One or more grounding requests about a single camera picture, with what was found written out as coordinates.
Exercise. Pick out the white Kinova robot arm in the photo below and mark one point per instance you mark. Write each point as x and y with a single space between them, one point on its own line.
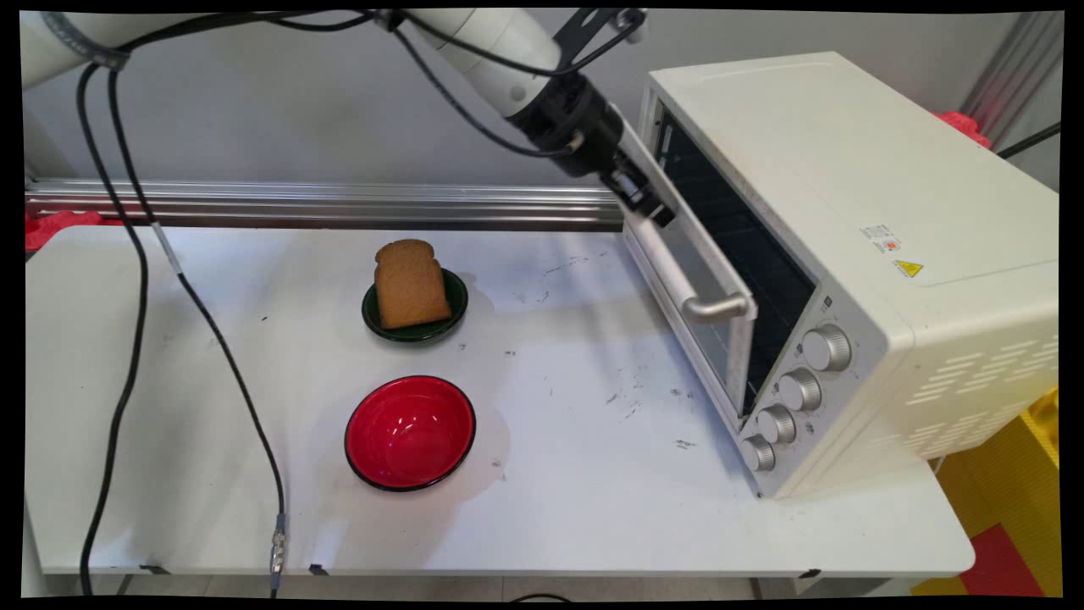
474 42

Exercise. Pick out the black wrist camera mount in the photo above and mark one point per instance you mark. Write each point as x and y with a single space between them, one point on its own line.
584 30

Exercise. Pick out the red foam floor mat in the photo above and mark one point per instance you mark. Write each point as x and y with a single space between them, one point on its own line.
1003 563

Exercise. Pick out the red bowl with black rim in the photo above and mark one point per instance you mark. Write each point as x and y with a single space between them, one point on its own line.
410 432

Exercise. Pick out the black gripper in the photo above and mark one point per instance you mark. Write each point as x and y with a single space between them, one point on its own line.
572 127

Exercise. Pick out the white label sticker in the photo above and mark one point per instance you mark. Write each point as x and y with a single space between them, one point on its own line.
882 238

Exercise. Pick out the white toaster oven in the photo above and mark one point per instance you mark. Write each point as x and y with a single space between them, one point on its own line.
889 212

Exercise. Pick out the yellow foam floor mat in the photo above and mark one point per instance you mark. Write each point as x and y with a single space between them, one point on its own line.
1008 474

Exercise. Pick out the large silver oven knob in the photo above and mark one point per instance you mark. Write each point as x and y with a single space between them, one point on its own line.
828 347

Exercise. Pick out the yellow warning sticker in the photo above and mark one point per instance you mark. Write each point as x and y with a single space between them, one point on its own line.
910 268

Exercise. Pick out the aluminium frame post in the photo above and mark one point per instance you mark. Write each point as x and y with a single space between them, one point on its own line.
1012 76

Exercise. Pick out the dark green small plate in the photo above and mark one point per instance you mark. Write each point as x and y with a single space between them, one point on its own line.
440 326

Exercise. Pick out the red plastic bracket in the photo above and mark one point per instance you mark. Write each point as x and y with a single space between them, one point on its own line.
59 224
965 127

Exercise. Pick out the brown toast slice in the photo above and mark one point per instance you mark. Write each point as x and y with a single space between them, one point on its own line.
411 284

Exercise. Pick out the aluminium extrusion rail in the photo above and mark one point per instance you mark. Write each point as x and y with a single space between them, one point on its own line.
339 203

